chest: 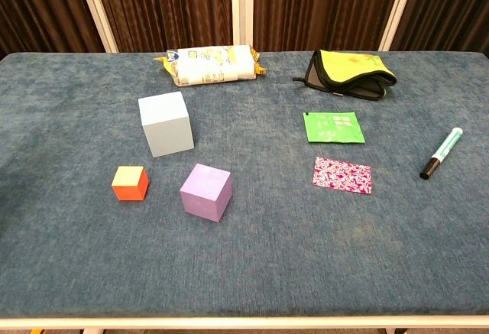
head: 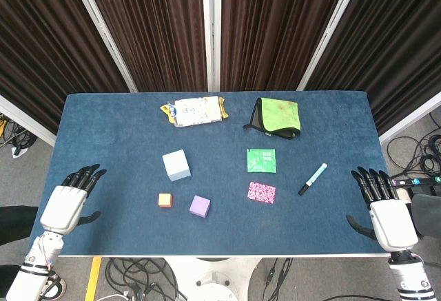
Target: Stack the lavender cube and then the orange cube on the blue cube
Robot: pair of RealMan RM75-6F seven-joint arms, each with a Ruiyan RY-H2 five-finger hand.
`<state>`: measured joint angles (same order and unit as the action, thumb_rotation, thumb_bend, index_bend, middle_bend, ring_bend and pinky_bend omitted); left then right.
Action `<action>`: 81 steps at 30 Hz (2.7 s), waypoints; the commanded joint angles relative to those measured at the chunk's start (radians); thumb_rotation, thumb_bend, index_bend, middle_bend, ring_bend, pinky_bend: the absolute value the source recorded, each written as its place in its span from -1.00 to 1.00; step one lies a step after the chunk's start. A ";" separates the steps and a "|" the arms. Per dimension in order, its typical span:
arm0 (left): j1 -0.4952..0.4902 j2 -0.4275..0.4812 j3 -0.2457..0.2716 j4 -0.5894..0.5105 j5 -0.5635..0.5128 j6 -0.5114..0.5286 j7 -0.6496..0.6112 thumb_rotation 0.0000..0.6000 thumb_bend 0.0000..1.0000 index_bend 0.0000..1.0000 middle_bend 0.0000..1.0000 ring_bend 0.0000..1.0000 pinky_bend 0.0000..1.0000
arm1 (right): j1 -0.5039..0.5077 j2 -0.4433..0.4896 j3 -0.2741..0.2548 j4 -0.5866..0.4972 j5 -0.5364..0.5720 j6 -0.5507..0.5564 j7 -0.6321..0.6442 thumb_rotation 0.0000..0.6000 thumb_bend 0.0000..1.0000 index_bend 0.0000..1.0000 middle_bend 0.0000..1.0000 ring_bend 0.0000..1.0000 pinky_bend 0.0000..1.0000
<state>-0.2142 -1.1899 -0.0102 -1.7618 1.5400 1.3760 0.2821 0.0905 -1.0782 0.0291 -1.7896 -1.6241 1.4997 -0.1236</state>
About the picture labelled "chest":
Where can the purple cube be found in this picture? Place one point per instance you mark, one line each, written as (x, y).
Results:
(204, 196)

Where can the small orange cube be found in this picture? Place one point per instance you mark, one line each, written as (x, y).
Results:
(128, 190)

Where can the large light blue cube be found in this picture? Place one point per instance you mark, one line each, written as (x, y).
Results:
(168, 135)

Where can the green foil sachet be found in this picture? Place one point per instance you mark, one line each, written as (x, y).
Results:
(332, 127)

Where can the white yellow snack package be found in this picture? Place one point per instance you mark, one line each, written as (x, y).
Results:
(210, 66)

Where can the pink white patterned sachet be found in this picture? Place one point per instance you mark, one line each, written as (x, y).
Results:
(342, 175)

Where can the blue table cover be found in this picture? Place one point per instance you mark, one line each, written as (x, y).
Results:
(244, 253)

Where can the green cloth black trim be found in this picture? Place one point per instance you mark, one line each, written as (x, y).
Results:
(351, 66)

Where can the white green marker pen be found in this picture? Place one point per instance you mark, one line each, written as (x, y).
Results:
(443, 150)

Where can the white table frame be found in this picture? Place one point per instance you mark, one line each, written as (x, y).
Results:
(244, 323)

